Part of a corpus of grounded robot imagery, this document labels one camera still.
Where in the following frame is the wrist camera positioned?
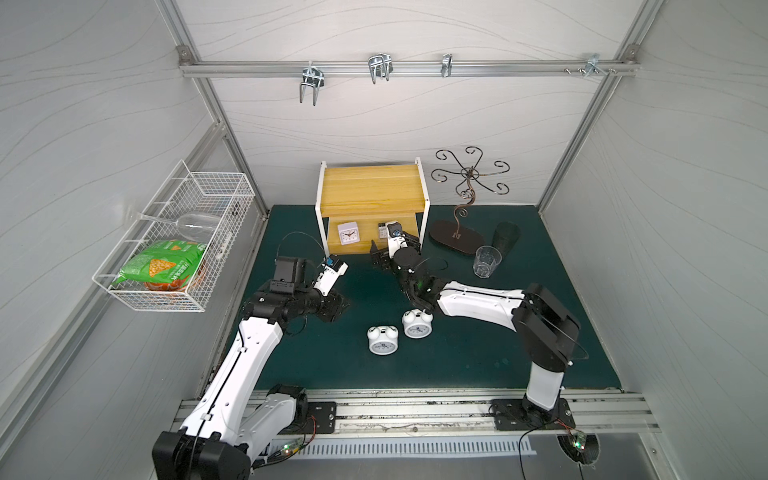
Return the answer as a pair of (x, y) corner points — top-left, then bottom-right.
(386, 221), (407, 258)
(313, 254), (348, 297)

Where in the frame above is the metal double hook left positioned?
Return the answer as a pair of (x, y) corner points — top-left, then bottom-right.
(299, 65), (325, 106)

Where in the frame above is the wooden two-tier shelf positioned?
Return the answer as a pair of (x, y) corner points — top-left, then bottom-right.
(315, 159), (431, 256)

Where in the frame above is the metal single hook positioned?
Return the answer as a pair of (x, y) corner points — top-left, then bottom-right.
(440, 54), (453, 78)

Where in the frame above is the clear wine glass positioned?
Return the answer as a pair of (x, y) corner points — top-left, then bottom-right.
(124, 209), (221, 244)

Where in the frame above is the white square alarm clock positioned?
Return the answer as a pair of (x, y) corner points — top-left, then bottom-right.
(337, 221), (361, 246)

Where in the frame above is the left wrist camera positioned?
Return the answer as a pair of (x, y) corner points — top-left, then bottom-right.
(313, 254), (348, 297)

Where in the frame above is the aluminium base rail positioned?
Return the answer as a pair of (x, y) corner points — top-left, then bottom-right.
(167, 388), (661, 442)

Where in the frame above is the metal double hook middle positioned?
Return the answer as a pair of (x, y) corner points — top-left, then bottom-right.
(367, 53), (394, 84)

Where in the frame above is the clear drinking glass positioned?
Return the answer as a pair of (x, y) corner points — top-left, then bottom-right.
(473, 245), (503, 279)

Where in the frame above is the white wire basket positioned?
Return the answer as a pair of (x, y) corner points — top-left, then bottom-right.
(92, 161), (254, 312)

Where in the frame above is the aluminium top rail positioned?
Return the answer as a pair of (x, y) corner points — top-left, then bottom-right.
(179, 58), (641, 80)

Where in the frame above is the metal double hook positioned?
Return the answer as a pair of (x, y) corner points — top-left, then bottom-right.
(367, 53), (394, 84)
(299, 65), (325, 106)

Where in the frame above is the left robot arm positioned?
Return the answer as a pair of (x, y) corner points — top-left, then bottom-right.
(152, 255), (348, 479)

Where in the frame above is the white twin-bell alarm clock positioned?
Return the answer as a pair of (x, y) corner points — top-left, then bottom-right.
(402, 309), (434, 339)
(366, 326), (399, 356)

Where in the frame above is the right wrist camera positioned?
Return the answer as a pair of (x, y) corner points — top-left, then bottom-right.
(386, 221), (407, 258)

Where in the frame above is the red snack package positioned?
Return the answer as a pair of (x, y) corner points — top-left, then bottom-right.
(143, 277), (189, 292)

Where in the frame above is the green snack bag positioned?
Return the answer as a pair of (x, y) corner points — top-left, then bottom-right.
(112, 240), (207, 285)

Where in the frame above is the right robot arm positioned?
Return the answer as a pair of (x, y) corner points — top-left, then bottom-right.
(370, 229), (581, 428)

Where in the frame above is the dark tinted glass cup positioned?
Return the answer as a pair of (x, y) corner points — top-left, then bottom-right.
(491, 221), (521, 258)

